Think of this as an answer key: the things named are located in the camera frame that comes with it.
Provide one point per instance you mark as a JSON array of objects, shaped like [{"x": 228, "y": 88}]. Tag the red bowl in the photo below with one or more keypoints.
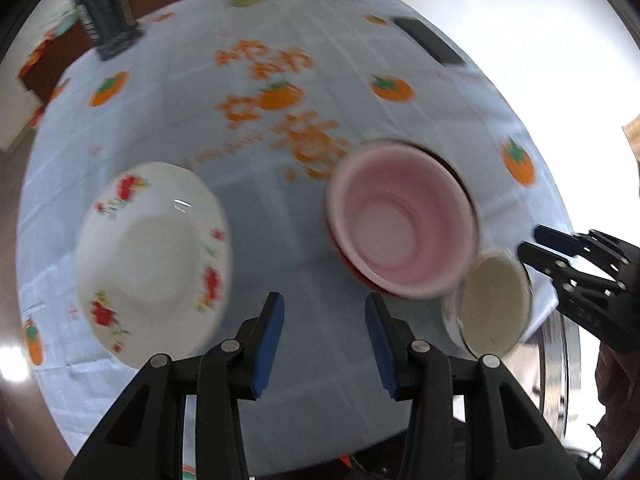
[{"x": 350, "y": 266}]

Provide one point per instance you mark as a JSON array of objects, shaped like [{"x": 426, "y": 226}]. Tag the small white bowl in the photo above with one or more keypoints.
[{"x": 492, "y": 305}]

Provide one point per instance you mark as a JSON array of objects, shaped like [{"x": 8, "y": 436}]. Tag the persimmon print tablecloth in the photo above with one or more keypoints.
[{"x": 325, "y": 35}]

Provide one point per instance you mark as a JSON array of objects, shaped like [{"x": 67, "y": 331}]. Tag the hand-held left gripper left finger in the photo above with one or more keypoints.
[{"x": 270, "y": 340}]

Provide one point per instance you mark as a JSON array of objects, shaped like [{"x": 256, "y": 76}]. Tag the pink bowl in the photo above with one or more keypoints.
[{"x": 400, "y": 230}]

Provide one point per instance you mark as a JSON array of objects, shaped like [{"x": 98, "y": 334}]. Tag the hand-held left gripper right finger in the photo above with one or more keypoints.
[{"x": 380, "y": 345}]

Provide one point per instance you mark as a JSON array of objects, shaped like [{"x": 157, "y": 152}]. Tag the dark grey appliance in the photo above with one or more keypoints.
[{"x": 107, "y": 15}]

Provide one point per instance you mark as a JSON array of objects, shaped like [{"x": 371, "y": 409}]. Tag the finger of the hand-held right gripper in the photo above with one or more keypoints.
[
  {"x": 542, "y": 257},
  {"x": 555, "y": 239}
]

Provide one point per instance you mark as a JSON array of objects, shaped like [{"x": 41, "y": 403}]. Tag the steel basin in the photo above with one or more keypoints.
[{"x": 552, "y": 375}]

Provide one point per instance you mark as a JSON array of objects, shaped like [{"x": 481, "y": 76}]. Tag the red floral plate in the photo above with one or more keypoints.
[{"x": 150, "y": 260}]

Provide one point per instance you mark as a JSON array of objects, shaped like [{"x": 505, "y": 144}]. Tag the black smartphone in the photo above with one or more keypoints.
[{"x": 430, "y": 40}]

